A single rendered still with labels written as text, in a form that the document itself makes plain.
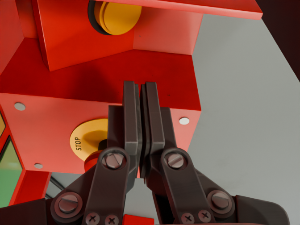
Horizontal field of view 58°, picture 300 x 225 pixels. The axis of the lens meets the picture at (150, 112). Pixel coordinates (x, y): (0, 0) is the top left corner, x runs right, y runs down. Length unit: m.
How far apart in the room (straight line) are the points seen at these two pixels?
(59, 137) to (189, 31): 0.15
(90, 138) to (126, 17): 0.10
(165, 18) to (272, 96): 1.15
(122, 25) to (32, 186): 1.33
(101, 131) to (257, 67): 1.05
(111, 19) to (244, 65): 1.02
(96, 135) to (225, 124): 1.23
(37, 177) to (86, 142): 1.29
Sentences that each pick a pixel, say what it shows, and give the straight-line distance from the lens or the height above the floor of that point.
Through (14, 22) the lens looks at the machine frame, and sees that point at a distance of 0.67.
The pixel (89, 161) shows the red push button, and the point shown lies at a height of 0.81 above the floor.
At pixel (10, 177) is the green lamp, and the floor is 0.81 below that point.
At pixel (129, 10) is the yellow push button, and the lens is 0.23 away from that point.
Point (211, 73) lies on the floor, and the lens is 1.19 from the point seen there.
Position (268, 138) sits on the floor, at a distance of 1.60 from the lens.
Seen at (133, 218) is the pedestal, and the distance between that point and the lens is 2.31.
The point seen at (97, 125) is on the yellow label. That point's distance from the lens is 0.23.
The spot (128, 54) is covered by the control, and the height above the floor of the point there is 0.71.
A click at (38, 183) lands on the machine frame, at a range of 1.51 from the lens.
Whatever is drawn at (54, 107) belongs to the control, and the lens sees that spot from 0.22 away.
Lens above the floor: 0.93
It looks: 45 degrees down
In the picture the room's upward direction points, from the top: 179 degrees counter-clockwise
